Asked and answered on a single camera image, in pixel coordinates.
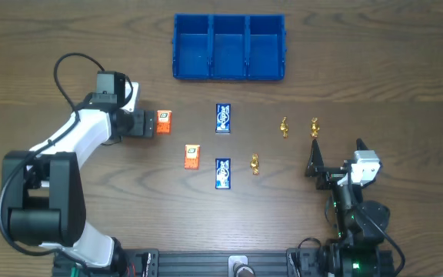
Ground mounting rail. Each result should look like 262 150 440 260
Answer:
52 249 395 277

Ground blue candy pack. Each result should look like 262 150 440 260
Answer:
215 157 231 190
215 102 231 135

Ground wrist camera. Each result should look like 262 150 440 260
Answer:
123 81 141 113
346 149 382 188

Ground blue tray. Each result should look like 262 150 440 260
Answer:
172 13 287 82

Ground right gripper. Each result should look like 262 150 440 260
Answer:
305 138 370 191

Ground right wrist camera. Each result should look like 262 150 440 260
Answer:
346 149 382 188

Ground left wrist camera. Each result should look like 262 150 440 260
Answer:
123 81 141 113

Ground orange candy box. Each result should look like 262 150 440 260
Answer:
156 109 173 135
184 144 201 171

